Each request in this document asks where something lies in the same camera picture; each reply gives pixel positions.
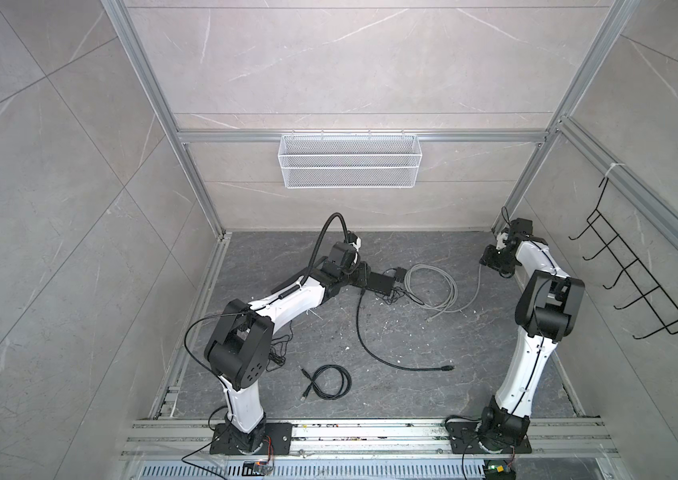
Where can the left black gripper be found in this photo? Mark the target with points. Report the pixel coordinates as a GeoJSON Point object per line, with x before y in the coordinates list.
{"type": "Point", "coordinates": [365, 272]}

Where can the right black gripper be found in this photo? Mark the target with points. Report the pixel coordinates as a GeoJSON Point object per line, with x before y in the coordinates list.
{"type": "Point", "coordinates": [488, 257]}

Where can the ribbed black network switch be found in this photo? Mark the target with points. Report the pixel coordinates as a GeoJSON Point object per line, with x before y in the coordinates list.
{"type": "Point", "coordinates": [380, 284]}

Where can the black power adapter with cable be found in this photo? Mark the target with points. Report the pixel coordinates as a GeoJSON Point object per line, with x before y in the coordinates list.
{"type": "Point", "coordinates": [399, 290]}

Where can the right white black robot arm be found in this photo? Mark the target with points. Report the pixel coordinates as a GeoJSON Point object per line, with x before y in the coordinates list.
{"type": "Point", "coordinates": [545, 314]}

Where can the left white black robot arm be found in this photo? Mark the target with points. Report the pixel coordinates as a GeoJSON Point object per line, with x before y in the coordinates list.
{"type": "Point", "coordinates": [237, 351]}

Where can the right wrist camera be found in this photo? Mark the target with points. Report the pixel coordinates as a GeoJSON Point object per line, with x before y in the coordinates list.
{"type": "Point", "coordinates": [501, 240]}

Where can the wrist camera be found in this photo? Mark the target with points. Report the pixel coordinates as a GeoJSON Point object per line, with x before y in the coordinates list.
{"type": "Point", "coordinates": [501, 240]}
{"type": "Point", "coordinates": [353, 242]}

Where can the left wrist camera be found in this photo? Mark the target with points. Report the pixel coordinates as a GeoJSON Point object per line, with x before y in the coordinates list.
{"type": "Point", "coordinates": [353, 242]}

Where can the flat dark grey network switch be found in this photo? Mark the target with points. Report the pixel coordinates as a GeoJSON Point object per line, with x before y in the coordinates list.
{"type": "Point", "coordinates": [288, 286]}

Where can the white wire mesh basket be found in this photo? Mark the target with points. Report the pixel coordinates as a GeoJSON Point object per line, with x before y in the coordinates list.
{"type": "Point", "coordinates": [344, 161]}

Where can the black wire hook rack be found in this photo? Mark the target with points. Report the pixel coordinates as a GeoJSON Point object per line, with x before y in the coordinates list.
{"type": "Point", "coordinates": [632, 271]}

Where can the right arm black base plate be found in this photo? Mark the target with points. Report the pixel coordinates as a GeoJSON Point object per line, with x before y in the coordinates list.
{"type": "Point", "coordinates": [465, 438]}

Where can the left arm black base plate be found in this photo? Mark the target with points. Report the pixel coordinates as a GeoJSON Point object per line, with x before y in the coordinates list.
{"type": "Point", "coordinates": [268, 437]}

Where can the aluminium mounting rail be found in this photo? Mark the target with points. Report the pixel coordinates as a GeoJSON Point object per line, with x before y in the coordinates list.
{"type": "Point", "coordinates": [372, 438]}

